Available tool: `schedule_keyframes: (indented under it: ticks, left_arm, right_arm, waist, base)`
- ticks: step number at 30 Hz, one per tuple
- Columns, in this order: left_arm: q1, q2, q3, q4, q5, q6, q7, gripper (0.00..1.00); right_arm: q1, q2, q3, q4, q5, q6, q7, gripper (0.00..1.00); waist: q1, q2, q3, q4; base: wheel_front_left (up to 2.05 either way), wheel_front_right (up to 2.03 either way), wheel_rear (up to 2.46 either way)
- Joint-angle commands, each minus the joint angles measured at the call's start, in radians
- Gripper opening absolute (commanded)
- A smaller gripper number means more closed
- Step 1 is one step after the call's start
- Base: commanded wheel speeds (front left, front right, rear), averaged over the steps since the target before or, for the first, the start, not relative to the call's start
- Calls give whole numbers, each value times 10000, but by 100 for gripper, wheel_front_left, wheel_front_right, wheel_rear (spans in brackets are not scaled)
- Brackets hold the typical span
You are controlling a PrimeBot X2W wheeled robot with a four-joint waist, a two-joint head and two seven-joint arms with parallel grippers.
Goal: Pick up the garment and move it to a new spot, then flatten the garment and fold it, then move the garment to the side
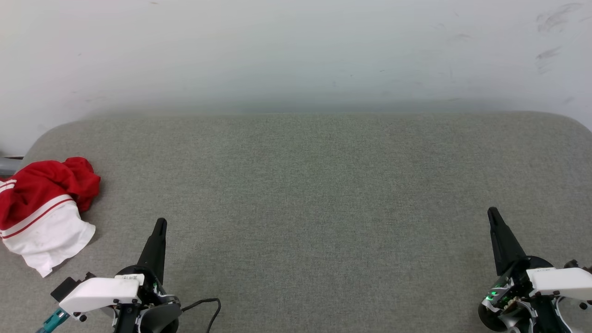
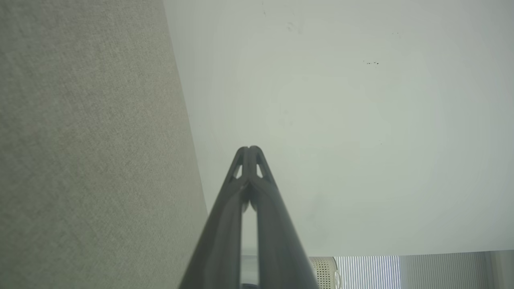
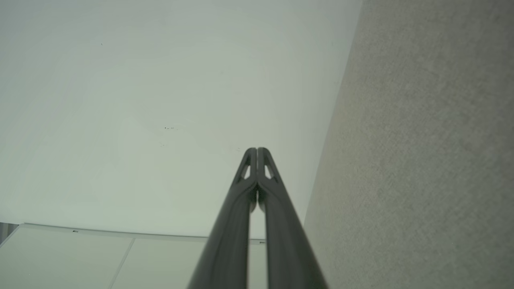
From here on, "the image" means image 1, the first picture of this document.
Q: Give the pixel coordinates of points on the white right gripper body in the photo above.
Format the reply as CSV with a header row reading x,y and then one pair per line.
x,y
564,282

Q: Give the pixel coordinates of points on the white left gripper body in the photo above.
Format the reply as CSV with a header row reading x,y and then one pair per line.
x,y
101,291

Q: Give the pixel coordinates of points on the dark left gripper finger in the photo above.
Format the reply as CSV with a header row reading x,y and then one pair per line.
x,y
155,254

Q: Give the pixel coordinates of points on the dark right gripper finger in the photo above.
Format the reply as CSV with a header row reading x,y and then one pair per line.
x,y
504,249

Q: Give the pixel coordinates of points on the red and white shirt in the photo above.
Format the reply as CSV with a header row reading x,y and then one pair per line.
x,y
41,208

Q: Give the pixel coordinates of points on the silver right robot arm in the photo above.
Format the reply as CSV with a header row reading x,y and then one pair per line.
x,y
545,319

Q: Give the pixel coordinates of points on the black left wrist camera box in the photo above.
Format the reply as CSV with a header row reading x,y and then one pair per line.
x,y
69,287

